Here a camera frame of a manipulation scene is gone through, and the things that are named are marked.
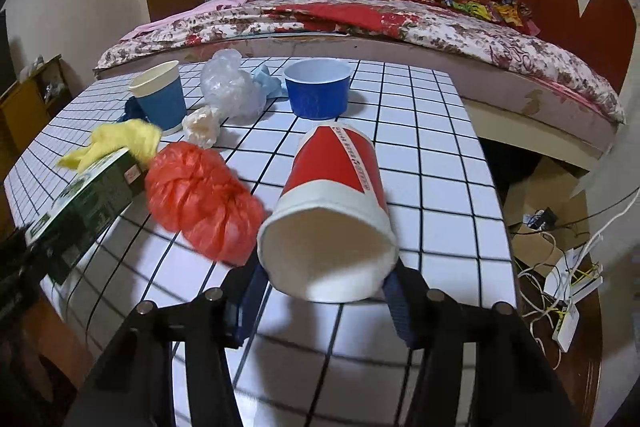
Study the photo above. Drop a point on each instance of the white router with antennas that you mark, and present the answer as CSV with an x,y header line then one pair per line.
x,y
575,277

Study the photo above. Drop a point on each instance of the green cardboard box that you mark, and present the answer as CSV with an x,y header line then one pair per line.
x,y
85,207

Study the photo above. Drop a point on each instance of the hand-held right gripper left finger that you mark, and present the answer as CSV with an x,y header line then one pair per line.
x,y
247,302

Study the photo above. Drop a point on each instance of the red scalloped headboard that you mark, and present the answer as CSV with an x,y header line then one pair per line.
x,y
590,22

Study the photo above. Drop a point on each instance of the blue paper cup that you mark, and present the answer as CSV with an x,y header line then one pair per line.
x,y
162,102

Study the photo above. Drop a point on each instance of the wooden cabinet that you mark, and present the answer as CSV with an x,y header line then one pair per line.
x,y
30,107

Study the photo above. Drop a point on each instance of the clear plastic bag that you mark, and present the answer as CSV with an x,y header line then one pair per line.
x,y
227,87

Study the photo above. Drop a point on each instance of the red plastic bag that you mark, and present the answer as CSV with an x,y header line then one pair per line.
x,y
200,197

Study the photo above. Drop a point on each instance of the light blue crumpled tissue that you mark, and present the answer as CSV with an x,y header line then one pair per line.
x,y
270,82

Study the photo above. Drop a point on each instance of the white paper ball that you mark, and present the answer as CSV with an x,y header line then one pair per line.
x,y
200,127

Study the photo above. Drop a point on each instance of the red and white paper cup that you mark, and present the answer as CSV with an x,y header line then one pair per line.
x,y
330,167

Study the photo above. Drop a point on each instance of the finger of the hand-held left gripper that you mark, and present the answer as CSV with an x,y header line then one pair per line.
x,y
15,267

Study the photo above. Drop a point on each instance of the dark blue cloth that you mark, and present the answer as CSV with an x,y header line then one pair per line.
x,y
132,109

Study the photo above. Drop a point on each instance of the flat white router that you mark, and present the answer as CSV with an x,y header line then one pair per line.
x,y
567,327

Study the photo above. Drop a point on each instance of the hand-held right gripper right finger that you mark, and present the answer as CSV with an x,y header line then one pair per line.
x,y
400,307

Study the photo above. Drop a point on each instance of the small black device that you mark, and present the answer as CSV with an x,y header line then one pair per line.
x,y
540,218

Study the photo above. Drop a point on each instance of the bed with floral bedding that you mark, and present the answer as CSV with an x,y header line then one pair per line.
x,y
400,19

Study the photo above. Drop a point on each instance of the yellow cloth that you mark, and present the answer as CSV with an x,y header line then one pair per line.
x,y
130,137

